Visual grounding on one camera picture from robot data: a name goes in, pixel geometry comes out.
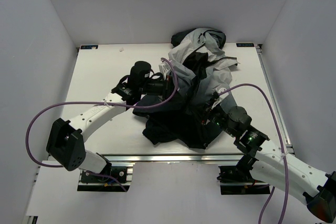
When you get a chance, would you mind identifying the blue label sticker right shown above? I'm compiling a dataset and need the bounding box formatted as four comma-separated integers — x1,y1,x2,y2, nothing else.
236,42,255,47

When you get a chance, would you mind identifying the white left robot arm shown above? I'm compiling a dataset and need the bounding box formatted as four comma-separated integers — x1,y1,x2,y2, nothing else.
46,58,178,182

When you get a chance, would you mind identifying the aluminium front table rail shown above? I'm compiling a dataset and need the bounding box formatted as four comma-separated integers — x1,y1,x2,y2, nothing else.
104,154,243,162

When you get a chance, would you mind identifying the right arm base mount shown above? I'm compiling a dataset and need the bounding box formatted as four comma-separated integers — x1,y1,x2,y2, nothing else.
217,155,270,195

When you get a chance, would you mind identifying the aluminium right side rail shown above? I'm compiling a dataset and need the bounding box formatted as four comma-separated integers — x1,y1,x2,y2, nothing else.
255,44,295,155

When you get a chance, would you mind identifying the blue label sticker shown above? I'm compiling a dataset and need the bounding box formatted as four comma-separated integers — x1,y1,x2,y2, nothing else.
236,42,255,47
80,45,98,50

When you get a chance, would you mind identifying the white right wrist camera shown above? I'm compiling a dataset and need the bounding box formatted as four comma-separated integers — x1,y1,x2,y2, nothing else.
216,87,228,99

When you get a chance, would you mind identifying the blue label sticker left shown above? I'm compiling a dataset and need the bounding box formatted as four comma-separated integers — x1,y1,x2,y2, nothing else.
80,45,98,50

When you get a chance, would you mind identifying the dark navy and grey jacket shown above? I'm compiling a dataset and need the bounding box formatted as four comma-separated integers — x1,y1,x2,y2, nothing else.
133,28,238,150

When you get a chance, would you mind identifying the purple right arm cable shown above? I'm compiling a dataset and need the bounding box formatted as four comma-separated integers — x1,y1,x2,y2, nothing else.
217,83,289,223

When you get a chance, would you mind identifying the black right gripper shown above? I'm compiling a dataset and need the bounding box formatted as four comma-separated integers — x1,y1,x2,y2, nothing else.
189,97,237,137

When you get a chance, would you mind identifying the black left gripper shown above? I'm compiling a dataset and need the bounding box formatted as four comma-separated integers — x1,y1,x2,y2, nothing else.
139,75,185,104

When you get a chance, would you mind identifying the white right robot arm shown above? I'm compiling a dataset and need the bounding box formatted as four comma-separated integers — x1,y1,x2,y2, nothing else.
202,99,335,223

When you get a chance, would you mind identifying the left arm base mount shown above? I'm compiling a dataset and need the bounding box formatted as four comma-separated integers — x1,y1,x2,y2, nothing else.
77,162,134,193

